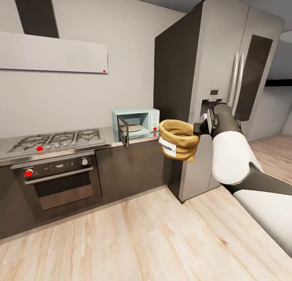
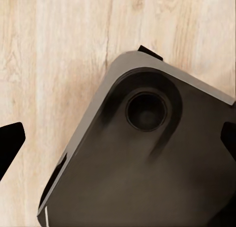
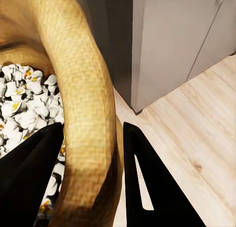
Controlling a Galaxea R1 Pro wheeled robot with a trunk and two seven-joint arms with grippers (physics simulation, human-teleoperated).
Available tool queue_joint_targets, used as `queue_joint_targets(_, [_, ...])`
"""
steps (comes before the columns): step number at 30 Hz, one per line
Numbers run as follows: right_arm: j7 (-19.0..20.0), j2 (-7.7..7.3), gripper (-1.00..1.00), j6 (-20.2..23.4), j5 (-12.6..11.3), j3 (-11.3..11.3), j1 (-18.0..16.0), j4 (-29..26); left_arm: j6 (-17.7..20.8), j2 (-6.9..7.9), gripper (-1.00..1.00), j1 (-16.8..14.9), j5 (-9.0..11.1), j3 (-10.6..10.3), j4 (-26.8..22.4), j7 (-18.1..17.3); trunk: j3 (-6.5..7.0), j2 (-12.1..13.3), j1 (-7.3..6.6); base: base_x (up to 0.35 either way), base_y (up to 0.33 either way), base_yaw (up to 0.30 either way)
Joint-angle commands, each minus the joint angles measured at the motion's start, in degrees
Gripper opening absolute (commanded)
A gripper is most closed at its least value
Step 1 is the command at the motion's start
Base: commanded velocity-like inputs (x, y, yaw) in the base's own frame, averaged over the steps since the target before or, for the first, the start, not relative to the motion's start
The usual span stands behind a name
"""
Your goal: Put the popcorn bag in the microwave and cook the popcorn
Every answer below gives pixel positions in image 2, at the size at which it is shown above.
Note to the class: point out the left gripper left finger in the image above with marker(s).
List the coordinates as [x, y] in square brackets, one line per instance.
[12, 137]

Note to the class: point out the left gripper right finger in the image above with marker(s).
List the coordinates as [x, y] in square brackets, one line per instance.
[228, 137]

